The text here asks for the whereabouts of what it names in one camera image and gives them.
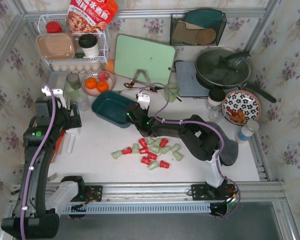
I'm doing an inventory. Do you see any blue floral plate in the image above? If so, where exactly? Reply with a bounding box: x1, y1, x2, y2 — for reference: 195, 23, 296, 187
221, 90, 262, 126

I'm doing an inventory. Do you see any clear plastic cup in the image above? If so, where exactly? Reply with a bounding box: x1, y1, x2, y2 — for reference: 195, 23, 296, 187
75, 92, 91, 111

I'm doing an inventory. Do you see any egg tray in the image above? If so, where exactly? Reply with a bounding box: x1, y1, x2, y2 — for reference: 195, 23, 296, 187
51, 62, 104, 74

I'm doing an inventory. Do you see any teal storage basket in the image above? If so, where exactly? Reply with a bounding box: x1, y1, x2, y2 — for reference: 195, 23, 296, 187
91, 90, 135, 129

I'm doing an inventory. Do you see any beige food container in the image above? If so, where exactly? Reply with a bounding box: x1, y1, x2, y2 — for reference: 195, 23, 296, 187
36, 33, 77, 61

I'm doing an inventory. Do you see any red capsule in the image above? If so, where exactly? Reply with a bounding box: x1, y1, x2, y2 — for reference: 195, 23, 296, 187
121, 147, 132, 155
140, 156, 152, 166
159, 160, 170, 169

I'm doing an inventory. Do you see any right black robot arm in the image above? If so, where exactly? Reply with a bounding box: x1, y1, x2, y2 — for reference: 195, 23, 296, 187
126, 102, 239, 191

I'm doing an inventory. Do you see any red lid jar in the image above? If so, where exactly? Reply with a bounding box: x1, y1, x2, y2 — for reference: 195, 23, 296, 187
45, 21, 63, 34

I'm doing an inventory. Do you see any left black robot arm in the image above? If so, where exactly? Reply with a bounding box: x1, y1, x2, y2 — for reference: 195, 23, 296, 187
1, 97, 86, 240

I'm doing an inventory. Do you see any green glass cup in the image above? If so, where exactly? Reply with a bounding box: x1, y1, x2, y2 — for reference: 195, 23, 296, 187
164, 83, 179, 103

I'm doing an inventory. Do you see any red snack bag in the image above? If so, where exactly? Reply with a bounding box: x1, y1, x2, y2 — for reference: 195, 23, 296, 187
65, 0, 119, 33

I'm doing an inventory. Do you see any black mesh organizer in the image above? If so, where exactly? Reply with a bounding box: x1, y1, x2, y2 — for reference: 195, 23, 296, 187
169, 8, 227, 46

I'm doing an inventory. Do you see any fruit bowl plate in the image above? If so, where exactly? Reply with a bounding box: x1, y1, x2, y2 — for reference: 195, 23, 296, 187
81, 70, 116, 97

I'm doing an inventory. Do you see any black lid jar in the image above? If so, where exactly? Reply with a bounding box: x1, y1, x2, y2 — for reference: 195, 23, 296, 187
206, 88, 226, 110

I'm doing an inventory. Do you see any white cup black lid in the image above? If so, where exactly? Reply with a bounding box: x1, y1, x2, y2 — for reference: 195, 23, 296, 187
78, 33, 99, 57

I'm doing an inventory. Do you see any black frying pan with lid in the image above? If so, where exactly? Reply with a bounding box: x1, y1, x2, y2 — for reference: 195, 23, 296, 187
194, 47, 277, 103

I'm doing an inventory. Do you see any white wire rack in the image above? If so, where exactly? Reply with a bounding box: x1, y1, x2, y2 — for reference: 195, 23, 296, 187
36, 13, 110, 65

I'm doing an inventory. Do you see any white bottle silver cap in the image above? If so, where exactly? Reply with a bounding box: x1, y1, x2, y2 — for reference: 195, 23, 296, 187
235, 119, 260, 144

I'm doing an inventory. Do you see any green capsule bottom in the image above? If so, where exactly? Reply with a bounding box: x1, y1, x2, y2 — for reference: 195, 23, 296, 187
148, 161, 159, 171

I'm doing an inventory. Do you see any mint green cutting board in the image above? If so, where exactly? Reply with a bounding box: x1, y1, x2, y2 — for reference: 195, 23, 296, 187
114, 34, 176, 85

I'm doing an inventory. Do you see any green tinted glass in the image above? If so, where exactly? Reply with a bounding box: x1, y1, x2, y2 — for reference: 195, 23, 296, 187
64, 73, 81, 101

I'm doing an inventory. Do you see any green capsule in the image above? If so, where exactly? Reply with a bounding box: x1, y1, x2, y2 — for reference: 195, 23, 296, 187
172, 151, 184, 162
148, 161, 159, 171
111, 150, 123, 160

